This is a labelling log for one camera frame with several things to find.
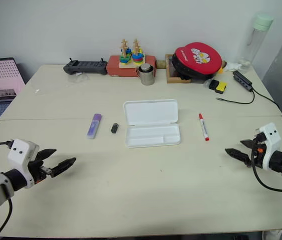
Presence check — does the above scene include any small black square block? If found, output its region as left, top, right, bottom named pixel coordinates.
left=208, top=79, right=220, bottom=91

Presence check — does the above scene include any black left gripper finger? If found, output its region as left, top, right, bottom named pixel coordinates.
left=38, top=148, right=57, bottom=162
left=50, top=157, right=77, bottom=179

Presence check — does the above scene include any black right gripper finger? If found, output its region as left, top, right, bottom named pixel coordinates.
left=224, top=148, right=253, bottom=168
left=240, top=139, right=257, bottom=151

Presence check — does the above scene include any red capped whiteboard marker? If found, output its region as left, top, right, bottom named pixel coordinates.
left=198, top=113, right=210, bottom=142

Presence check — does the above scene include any white open pencil case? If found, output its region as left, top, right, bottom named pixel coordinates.
left=123, top=98, right=181, bottom=149

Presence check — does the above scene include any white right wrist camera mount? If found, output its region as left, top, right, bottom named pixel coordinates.
left=254, top=122, right=282, bottom=172

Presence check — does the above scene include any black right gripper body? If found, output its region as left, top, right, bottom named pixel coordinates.
left=251, top=136, right=268, bottom=171

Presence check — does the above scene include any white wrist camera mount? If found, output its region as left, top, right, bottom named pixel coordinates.
left=7, top=138, right=40, bottom=190
left=254, top=122, right=282, bottom=172

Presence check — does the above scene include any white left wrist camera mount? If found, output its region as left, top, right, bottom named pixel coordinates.
left=7, top=138, right=40, bottom=190

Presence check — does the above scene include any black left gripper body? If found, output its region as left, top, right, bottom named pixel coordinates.
left=28, top=151, right=52, bottom=184

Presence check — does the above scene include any wooden tray frame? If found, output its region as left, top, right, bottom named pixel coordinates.
left=165, top=53, right=192, bottom=84

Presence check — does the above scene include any black usb hub cable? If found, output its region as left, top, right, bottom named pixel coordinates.
left=216, top=87, right=280, bottom=109

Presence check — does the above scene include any red black boxing pad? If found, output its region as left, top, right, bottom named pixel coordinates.
left=172, top=42, right=223, bottom=82

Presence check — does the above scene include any black handheld controller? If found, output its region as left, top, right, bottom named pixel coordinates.
left=63, top=57, right=108, bottom=76

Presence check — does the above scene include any yellow black small block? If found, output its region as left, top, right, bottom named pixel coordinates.
left=215, top=81, right=228, bottom=95

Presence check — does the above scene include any red rectangular box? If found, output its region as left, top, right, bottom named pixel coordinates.
left=106, top=55, right=157, bottom=77

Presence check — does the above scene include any clear plastic wrapper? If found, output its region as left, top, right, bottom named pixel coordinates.
left=67, top=72, right=90, bottom=85

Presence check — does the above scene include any clear bottle green lid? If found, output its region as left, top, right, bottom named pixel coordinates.
left=238, top=13, right=274, bottom=72

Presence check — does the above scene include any black usb hub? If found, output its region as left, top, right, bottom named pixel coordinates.
left=232, top=70, right=254, bottom=92

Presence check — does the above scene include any purple glue stick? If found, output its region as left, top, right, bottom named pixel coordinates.
left=86, top=113, right=103, bottom=140

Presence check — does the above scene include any stainless steel mug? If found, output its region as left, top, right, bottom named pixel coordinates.
left=135, top=63, right=155, bottom=86

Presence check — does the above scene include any colourful wooden stacking toy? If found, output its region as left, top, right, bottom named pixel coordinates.
left=118, top=38, right=146, bottom=70

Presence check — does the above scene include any crumpled white tissue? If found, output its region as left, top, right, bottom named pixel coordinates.
left=223, top=61, right=244, bottom=73

